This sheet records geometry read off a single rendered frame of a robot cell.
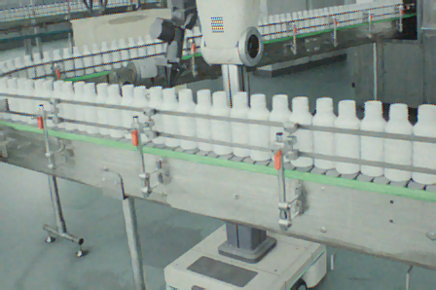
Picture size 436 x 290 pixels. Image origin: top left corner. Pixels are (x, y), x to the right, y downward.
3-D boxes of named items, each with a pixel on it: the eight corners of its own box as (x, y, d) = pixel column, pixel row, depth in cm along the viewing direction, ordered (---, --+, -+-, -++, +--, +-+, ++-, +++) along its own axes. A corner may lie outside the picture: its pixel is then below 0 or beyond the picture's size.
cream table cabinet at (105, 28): (163, 100, 658) (153, 9, 630) (190, 107, 607) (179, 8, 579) (84, 120, 599) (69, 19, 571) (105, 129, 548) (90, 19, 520)
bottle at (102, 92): (122, 131, 167) (115, 83, 163) (107, 136, 163) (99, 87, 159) (111, 129, 171) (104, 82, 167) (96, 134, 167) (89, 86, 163)
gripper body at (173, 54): (178, 63, 163) (180, 41, 164) (154, 63, 170) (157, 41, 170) (190, 67, 169) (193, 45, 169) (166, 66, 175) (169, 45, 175)
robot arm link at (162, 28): (199, 16, 166) (181, 8, 172) (174, 7, 157) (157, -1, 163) (185, 49, 168) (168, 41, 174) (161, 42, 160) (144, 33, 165)
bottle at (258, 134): (245, 159, 131) (240, 96, 127) (260, 152, 135) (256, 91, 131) (263, 163, 127) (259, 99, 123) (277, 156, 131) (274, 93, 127)
